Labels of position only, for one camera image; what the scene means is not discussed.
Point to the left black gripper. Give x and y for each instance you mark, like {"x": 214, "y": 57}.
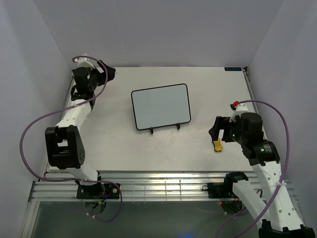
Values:
{"x": 102, "y": 76}

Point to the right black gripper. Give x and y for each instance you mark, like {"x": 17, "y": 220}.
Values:
{"x": 219, "y": 124}

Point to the yellow whiteboard eraser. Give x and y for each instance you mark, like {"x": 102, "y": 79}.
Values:
{"x": 217, "y": 145}

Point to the small black-framed whiteboard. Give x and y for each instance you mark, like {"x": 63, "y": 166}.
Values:
{"x": 161, "y": 106}

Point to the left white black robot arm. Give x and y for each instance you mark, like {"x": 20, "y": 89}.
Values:
{"x": 65, "y": 148}

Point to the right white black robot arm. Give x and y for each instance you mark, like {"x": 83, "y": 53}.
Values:
{"x": 275, "y": 215}

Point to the right blue corner label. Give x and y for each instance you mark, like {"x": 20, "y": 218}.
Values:
{"x": 232, "y": 69}

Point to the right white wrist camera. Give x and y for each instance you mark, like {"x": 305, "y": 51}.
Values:
{"x": 238, "y": 109}

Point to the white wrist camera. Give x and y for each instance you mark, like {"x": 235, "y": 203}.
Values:
{"x": 83, "y": 61}
{"x": 238, "y": 109}

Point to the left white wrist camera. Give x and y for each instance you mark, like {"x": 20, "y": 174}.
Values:
{"x": 83, "y": 61}

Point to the metal wire whiteboard stand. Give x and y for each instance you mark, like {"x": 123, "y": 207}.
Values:
{"x": 161, "y": 128}

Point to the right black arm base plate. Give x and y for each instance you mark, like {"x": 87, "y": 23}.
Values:
{"x": 217, "y": 190}

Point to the aluminium extrusion rail frame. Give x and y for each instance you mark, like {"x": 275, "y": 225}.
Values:
{"x": 135, "y": 186}

